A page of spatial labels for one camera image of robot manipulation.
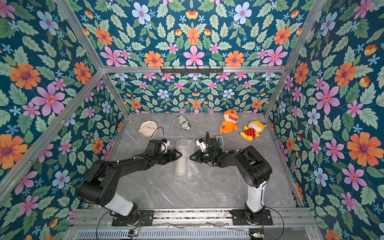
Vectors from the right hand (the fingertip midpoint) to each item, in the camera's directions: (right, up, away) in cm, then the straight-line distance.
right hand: (192, 155), depth 90 cm
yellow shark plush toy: (+41, +15, +13) cm, 45 cm away
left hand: (-8, 0, +1) cm, 8 cm away
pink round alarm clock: (-34, +16, +18) cm, 42 cm away
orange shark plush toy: (+27, +24, +18) cm, 40 cm away
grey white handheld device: (+18, +9, +7) cm, 21 cm away
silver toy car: (-7, +19, +21) cm, 29 cm away
